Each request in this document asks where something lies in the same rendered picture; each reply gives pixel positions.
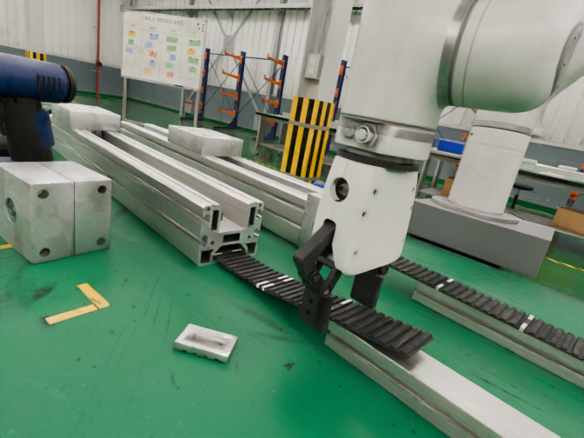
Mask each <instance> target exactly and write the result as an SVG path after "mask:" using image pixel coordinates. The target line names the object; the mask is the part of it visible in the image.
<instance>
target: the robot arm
mask: <svg viewBox="0 0 584 438"><path fill-rule="evenodd" d="M583 76H584V0H364V5H363V9H362V16H361V21H360V24H359V29H358V33H357V38H356V41H355V49H354V53H353V57H352V62H351V66H350V70H349V74H348V81H347V86H346V90H345V95H344V98H343V103H342V110H341V114H340V118H339V123H338V125H337V131H336V135H335V141H336V142H337V143H341V144H345V148H339V149H338V150H337V155H338V156H335V160H334V161H333V164H332V166H331V169H330V171H329V174H328V178H327V181H326V183H325V186H324V189H323V192H322V197H321V200H320V203H319V206H318V210H317V213H316V217H315V223H314V227H313V231H312V236H311V237H310V238H309V239H308V240H307V241H306V242H305V243H304V244H303V245H302V246H301V247H300V248H299V249H298V250H297V251H296V252H295V253H294V255H293V260H294V262H295V265H296V268H297V270H298V275H299V276H300V278H301V279H302V284H303V285H305V289H304V293H303V298H302V305H301V309H300V314H299V317H300V319H301V320H302V321H303V322H305V323H306V324H308V325H309V326H310V327H311V328H312V329H314V330H315V331H317V332H318V333H319V334H322V333H324V332H326V330H327V326H328V323H329V317H330V313H331V309H332V305H333V301H334V298H335V297H334V296H332V295H331V294H330V293H331V292H332V290H333V288H334V287H335V285H336V284H337V282H338V280H339V279H340V277H341V275H342V274H344V275H349V276H351V275H355V279H354V282H353V286H352V289H351V293H350V297H351V298H352V299H354V300H356V301H357V302H359V303H360V304H362V305H365V306H367V307H368V308H369V309H374V308H375V306H376V303H377V300H378V296H379V294H380V290H381V287H382V282H383V278H384V277H382V276H381V275H386V274H387V272H388V264H389V263H391V262H394V261H395V260H397V259H398V258H399V256H400V255H401V252H402V248H403V244H404V241H405V237H406V234H407V230H408V224H409V220H410V217H411V212H412V208H413V204H414V199H415V190H416V184H417V176H418V171H419V169H420V166H421V165H420V164H418V163H414V161H415V160H423V161H426V160H428V157H429V153H430V150H431V148H432V144H433V141H434V138H435V132H433V131H436V130H437V127H438V123H439V121H440V117H441V113H442V112H443V110H444V109H445V108H446V107H448V106H455V107H462V108H469V109H474V110H477V111H476V114H475V117H474V121H473V124H472V127H471V130H470V132H469V135H468V140H467V142H466V145H465V148H464V150H463V153H462V156H461V160H460V164H459V167H458V170H457V172H456V175H455V179H454V182H453V185H452V188H451V190H450V193H449V196H448V198H447V197H442V196H432V199H431V201H432V202H434V203H436V204H438V205H441V206H442V207H445V208H448V209H452V210H455V211H458V212H461V213H464V214H468V215H471V216H477V217H480V218H483V219H487V220H491V221H495V222H503V223H508V224H518V223H519V221H520V219H519V218H517V217H515V216H511V215H509V214H507V213H504V212H503V211H504V209H505V207H506V204H507V201H508V198H509V195H510V192H511V190H512V188H513V185H514V181H515V178H516V176H517V174H518V171H519V168H520V166H521V162H522V159H523V157H524V155H525V152H526V150H527V147H528V144H529V141H530V138H531V136H532V134H533V131H534V127H535V125H536V123H537V121H538V119H539V117H540V115H541V112H542V111H543V110H544V108H545V107H546V106H547V105H548V103H549V102H550V101H551V100H552V99H553V98H554V97H556V96H557V95H558V94H559V93H561V92H562V91H563V90H564V89H566V88H567V87H569V86H570V85H571V84H573V83H575V82H576V81H578V80H579V79H580V78H582V77H583ZM342 114H345V115H342ZM346 115H349V116H346ZM356 116H358V117H356ZM360 117H362V118H360ZM364 118H367V119H364ZM369 119H372V120H369ZM374 120H376V121H374ZM378 121H380V122H378ZM384 122H385V123H384ZM392 123H394V124H392ZM396 124H399V125H396ZM402 125H404V126H402ZM406 126H408V127H406ZM410 127H413V128H410ZM415 128H418V129H415ZM425 129H427V130H425ZM429 130H432V131H429ZM327 256H334V261H331V260H329V259H328V258H327ZM323 264H324V265H325V266H327V267H329V268H331V271H330V273H329V274H328V277H327V278H326V280H325V281H324V279H323V278H322V276H321V274H320V270H321V268H322V266H323Z"/></svg>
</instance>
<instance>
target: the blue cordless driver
mask: <svg viewBox="0 0 584 438"><path fill-rule="evenodd" d="M75 96H76V78H75V76H74V74H73V72H72V71H71V70H70V68H68V67H67V66H62V65H59V64H57V63H50V62H45V61H40V60H35V59H30V58H26V57H20V56H12V55H7V54H3V53H0V123H3V127H4V131H5V135H6V140H7V144H8V148H9V152H10V157H0V163H21V162H55V161H54V156H53V152H52V148H51V147H53V145H55V140H54V136H53V131H52V127H51V121H50V113H49V110H48V109H46V108H44V107H43V106H42V103H41V102H43V103H71V101H72V100H73V99H74V98H75Z"/></svg>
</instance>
